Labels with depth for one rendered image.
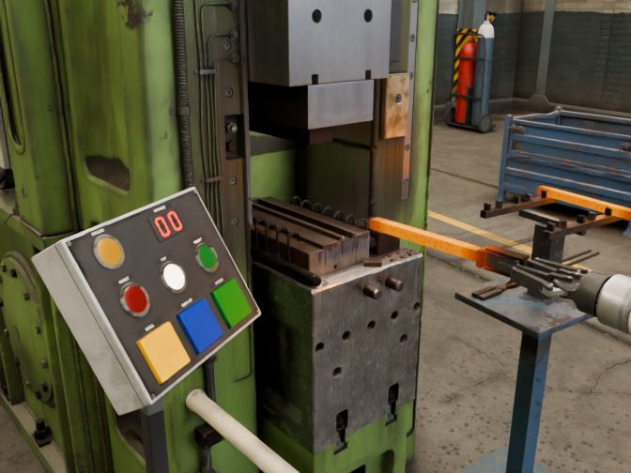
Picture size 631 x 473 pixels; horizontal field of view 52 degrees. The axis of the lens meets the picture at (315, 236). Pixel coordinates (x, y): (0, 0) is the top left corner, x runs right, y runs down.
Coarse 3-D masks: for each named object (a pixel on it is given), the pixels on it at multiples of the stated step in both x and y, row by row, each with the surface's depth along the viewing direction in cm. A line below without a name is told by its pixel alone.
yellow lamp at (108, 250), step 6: (102, 240) 100; (108, 240) 101; (102, 246) 100; (108, 246) 101; (114, 246) 102; (102, 252) 99; (108, 252) 100; (114, 252) 101; (120, 252) 102; (102, 258) 99; (108, 258) 100; (114, 258) 101; (120, 258) 102; (114, 264) 100
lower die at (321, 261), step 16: (256, 208) 181; (288, 208) 178; (304, 208) 181; (272, 224) 168; (288, 224) 168; (304, 224) 166; (336, 224) 167; (272, 240) 161; (304, 240) 158; (320, 240) 157; (336, 240) 157; (352, 240) 159; (368, 240) 163; (304, 256) 152; (320, 256) 154; (336, 256) 157; (352, 256) 161; (368, 256) 165; (320, 272) 155
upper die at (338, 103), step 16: (368, 80) 149; (256, 96) 153; (272, 96) 148; (288, 96) 144; (304, 96) 140; (320, 96) 141; (336, 96) 144; (352, 96) 147; (368, 96) 150; (256, 112) 154; (272, 112) 150; (288, 112) 145; (304, 112) 141; (320, 112) 142; (336, 112) 145; (352, 112) 148; (368, 112) 152; (304, 128) 142
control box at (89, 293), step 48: (192, 192) 122; (96, 240) 99; (144, 240) 108; (192, 240) 117; (48, 288) 99; (96, 288) 96; (144, 288) 104; (192, 288) 113; (240, 288) 123; (96, 336) 97; (144, 336) 100; (144, 384) 97
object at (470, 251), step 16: (384, 224) 145; (400, 224) 144; (416, 240) 139; (432, 240) 135; (448, 240) 133; (464, 256) 130; (480, 256) 125; (512, 256) 121; (528, 256) 121; (496, 272) 125
